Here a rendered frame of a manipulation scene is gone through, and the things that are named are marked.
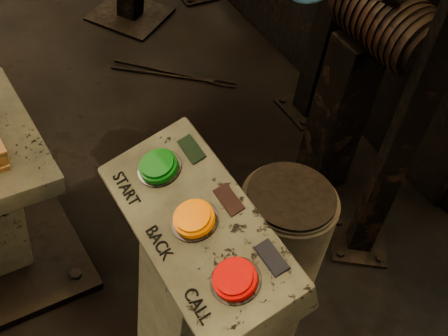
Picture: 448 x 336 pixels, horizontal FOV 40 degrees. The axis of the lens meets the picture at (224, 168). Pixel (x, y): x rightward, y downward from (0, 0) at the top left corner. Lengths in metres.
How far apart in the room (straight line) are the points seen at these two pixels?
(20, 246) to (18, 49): 0.75
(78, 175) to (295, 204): 0.80
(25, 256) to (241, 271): 0.76
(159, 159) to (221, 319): 0.18
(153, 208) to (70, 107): 1.03
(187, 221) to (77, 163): 0.91
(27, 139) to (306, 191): 0.54
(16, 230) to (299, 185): 0.60
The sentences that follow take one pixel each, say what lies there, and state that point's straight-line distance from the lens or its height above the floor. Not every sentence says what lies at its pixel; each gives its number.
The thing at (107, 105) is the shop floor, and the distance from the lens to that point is 1.63.
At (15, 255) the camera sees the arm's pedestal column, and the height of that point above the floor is 0.07.
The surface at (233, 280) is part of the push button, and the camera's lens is 0.55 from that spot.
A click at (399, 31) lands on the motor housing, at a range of 1.11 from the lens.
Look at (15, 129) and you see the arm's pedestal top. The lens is 1.13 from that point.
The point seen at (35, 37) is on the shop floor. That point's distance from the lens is 1.87.
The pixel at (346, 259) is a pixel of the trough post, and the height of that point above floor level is 0.01.
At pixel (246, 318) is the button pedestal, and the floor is 0.60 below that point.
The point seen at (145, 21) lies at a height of 0.01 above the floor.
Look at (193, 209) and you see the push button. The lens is 0.59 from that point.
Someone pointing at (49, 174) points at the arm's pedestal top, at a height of 0.30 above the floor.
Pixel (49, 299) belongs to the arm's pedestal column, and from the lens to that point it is 1.24.
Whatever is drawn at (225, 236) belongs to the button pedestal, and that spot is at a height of 0.61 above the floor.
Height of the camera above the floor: 1.06
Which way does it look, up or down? 46 degrees down
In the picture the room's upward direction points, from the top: 9 degrees clockwise
